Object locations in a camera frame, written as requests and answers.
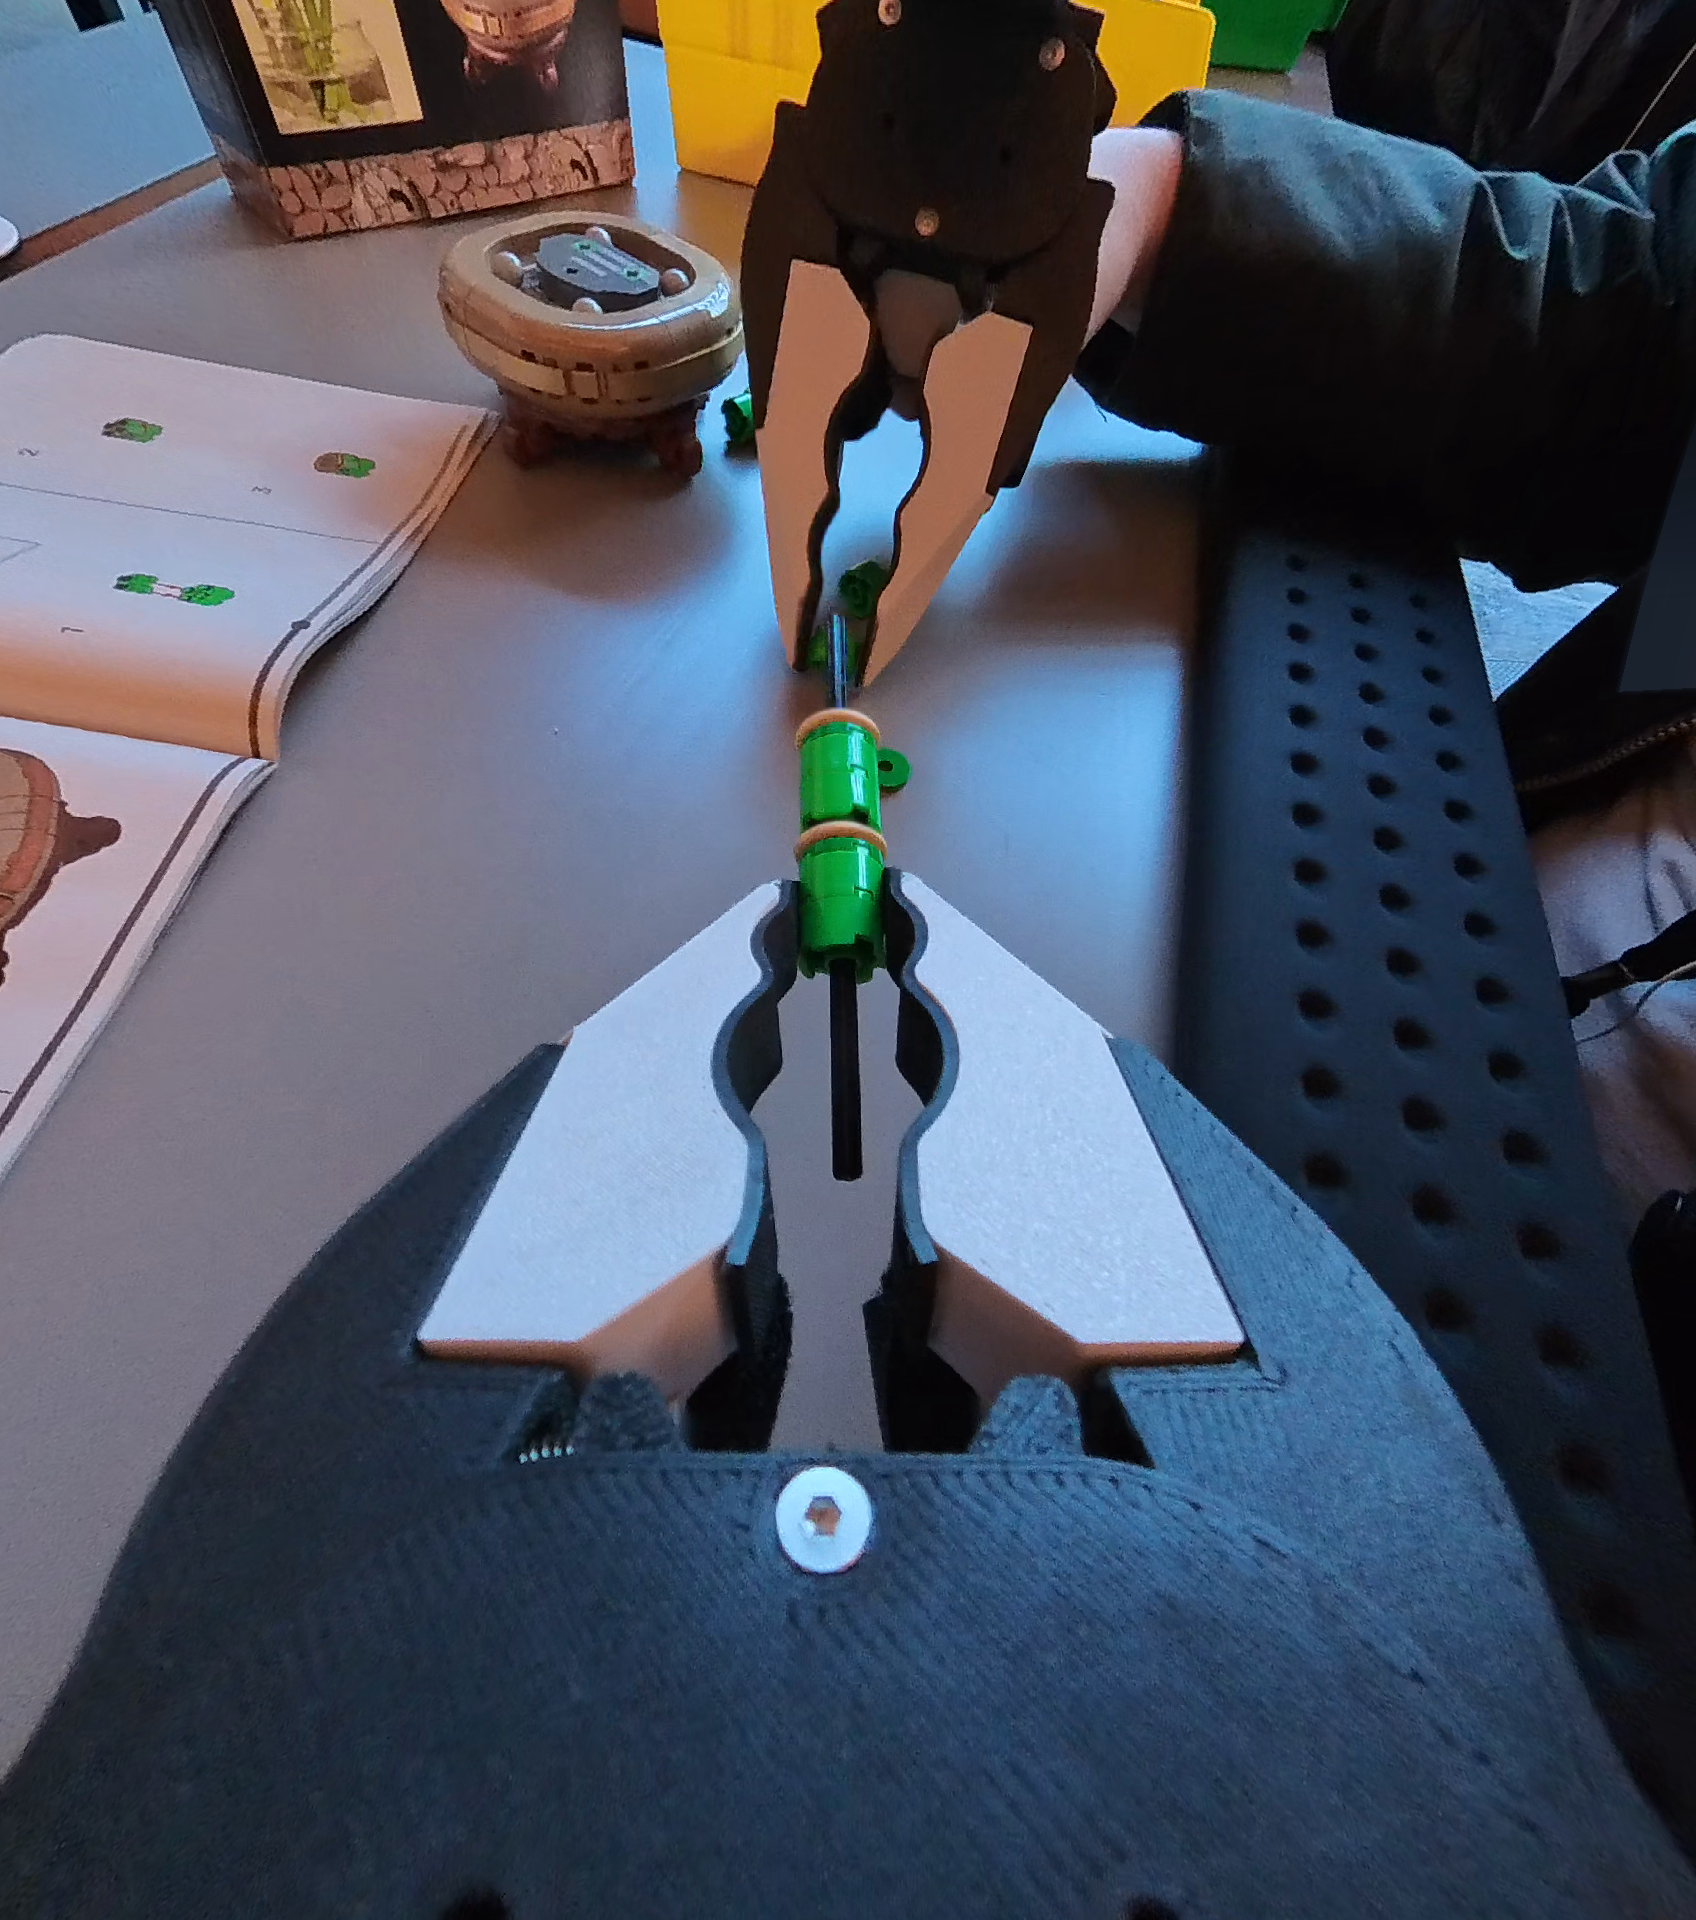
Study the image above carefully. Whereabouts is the green bin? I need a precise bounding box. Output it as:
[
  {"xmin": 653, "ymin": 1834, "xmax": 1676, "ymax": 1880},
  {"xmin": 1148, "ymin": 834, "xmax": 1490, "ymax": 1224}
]
[{"xmin": 1209, "ymin": 0, "xmax": 1348, "ymax": 75}]

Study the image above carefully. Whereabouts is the black printed product box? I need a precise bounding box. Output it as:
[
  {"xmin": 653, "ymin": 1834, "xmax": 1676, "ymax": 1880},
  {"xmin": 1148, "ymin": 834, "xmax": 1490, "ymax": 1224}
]
[{"xmin": 158, "ymin": 0, "xmax": 638, "ymax": 242}]

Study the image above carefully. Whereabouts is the person's grey shirt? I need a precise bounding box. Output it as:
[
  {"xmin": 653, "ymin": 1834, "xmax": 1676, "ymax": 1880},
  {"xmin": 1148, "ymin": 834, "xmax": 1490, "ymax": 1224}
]
[{"xmin": 1522, "ymin": 713, "xmax": 1696, "ymax": 1219}]

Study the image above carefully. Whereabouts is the yellow plastic bin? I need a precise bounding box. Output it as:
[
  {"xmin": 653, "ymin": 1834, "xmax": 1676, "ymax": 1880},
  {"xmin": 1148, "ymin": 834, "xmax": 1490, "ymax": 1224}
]
[{"xmin": 656, "ymin": 0, "xmax": 1219, "ymax": 190}]

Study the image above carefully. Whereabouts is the open instruction booklet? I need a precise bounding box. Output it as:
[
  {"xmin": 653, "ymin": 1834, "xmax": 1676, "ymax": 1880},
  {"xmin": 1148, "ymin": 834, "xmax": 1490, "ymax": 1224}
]
[{"xmin": 0, "ymin": 333, "xmax": 502, "ymax": 1339}]

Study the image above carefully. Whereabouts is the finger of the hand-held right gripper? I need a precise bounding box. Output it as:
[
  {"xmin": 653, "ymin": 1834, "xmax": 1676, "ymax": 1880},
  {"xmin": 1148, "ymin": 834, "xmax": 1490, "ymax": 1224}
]
[
  {"xmin": 763, "ymin": 258, "xmax": 881, "ymax": 673},
  {"xmin": 860, "ymin": 310, "xmax": 1039, "ymax": 684}
]

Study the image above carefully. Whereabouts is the person's right hand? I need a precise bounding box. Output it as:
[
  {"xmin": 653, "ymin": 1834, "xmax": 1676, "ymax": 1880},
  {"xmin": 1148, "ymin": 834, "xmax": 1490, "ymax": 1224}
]
[{"xmin": 1080, "ymin": 127, "xmax": 1188, "ymax": 340}]

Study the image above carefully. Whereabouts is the person's dark jacket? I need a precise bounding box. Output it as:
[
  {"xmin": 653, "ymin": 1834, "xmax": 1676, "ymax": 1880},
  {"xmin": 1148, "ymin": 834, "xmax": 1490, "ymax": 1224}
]
[{"xmin": 1328, "ymin": 0, "xmax": 1696, "ymax": 790}]

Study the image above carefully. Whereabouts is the brown brick-built pot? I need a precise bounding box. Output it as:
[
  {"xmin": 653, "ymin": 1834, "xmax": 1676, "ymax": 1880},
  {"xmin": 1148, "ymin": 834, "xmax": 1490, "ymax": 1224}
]
[{"xmin": 435, "ymin": 215, "xmax": 748, "ymax": 480}]

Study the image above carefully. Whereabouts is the black strap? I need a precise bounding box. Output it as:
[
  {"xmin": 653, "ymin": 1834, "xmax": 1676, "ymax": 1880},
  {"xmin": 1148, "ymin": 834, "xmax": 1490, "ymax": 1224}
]
[{"xmin": 1560, "ymin": 853, "xmax": 1696, "ymax": 1023}]

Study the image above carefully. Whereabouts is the grey desk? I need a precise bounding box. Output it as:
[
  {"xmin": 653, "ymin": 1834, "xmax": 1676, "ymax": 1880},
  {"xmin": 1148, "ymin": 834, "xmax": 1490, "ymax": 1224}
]
[{"xmin": 0, "ymin": 44, "xmax": 1210, "ymax": 1878}]

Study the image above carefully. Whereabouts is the black perforated rubber mat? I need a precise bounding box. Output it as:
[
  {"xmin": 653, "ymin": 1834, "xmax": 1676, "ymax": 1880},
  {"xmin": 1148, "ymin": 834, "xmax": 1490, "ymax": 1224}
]
[{"xmin": 1174, "ymin": 451, "xmax": 1696, "ymax": 1863}]

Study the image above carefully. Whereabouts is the thin white cord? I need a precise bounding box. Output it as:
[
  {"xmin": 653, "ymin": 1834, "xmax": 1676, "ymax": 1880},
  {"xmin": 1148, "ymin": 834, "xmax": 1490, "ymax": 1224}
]
[{"xmin": 1568, "ymin": 885, "xmax": 1696, "ymax": 1040}]

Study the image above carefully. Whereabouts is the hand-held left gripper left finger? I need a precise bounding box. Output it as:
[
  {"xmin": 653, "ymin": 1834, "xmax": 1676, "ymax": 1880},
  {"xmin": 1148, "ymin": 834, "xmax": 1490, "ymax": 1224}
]
[{"xmin": 416, "ymin": 876, "xmax": 803, "ymax": 1406}]

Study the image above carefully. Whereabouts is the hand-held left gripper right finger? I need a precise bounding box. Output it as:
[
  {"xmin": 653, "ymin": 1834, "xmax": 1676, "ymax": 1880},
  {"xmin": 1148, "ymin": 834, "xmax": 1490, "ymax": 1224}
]
[{"xmin": 870, "ymin": 866, "xmax": 1248, "ymax": 1406}]

